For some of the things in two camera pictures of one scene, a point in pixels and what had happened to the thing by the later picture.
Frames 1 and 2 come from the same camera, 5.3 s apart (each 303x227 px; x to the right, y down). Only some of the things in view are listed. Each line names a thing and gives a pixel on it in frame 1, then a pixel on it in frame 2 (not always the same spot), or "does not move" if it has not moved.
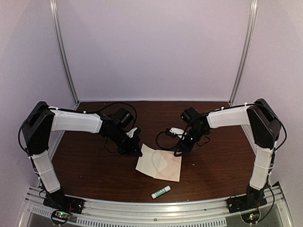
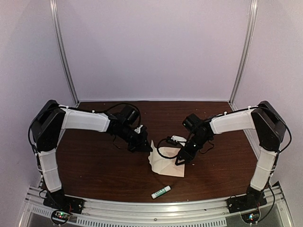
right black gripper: x=182 y=146 to x=185 y=154
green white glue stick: x=159 y=192 does not move
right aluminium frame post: x=253 y=15 does not move
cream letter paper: x=145 y=163 to x=158 y=163
